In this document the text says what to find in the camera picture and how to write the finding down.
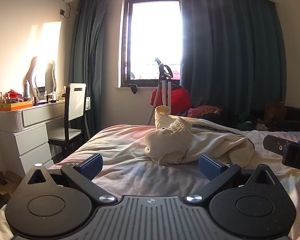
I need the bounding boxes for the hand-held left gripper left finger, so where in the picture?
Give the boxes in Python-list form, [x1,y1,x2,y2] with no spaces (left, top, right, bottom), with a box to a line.
[27,153,116,205]

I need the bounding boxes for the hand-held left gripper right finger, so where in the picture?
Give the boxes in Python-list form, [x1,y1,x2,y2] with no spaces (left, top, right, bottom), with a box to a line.
[186,154,280,205]

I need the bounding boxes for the cream garment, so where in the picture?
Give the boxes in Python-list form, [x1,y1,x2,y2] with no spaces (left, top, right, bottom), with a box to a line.
[144,105,255,168]

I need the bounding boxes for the green clothes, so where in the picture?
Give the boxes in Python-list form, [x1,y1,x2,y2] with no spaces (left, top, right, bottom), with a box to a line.
[237,111,253,130]

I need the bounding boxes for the dark clothes pile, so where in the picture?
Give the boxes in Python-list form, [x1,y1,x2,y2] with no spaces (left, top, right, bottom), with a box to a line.
[201,111,255,130]

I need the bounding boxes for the pink clothes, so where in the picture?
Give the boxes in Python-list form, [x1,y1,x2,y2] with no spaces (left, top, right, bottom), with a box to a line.
[187,105,223,118]

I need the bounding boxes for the dark sofa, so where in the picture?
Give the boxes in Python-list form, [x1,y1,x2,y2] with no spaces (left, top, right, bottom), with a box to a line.
[270,105,300,132]

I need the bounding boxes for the brown cardboard box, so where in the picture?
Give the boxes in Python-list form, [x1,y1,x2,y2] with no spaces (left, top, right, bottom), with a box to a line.
[264,102,286,122]

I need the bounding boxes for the bed with pastel blanket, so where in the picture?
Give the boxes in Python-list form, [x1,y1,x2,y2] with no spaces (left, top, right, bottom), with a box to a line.
[0,124,300,240]

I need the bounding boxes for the black and white chair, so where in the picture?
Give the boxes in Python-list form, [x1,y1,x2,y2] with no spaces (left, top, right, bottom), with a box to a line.
[48,83,88,158]

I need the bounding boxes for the white drawer chest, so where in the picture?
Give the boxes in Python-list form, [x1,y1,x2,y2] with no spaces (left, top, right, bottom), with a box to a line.
[0,124,55,178]

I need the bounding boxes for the white dressing table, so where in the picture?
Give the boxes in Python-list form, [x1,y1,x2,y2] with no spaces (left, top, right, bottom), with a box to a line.
[0,99,66,133]

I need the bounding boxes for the red bag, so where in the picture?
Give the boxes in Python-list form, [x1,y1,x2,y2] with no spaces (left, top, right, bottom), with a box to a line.
[150,85,192,117]

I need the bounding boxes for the open cardboard box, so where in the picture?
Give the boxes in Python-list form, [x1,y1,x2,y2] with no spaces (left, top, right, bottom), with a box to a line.
[0,171,22,203]

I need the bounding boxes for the orange box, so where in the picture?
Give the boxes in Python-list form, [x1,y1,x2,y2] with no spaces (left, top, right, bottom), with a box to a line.
[0,101,34,112]

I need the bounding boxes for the garment steamer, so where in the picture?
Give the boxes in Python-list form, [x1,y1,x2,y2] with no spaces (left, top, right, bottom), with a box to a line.
[146,57,173,126]

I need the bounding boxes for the teal curtain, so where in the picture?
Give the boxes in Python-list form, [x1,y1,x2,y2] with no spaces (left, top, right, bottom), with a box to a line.
[68,0,110,138]
[177,0,286,114]

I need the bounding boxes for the wavy white framed mirror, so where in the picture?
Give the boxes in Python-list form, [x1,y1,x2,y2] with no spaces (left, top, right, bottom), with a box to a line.
[24,56,57,97]

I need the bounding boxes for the dark framed window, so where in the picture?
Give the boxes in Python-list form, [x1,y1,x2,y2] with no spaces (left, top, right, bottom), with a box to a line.
[119,0,183,88]

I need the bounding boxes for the air conditioner power plug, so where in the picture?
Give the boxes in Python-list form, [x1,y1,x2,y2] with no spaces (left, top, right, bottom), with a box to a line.
[59,2,72,20]

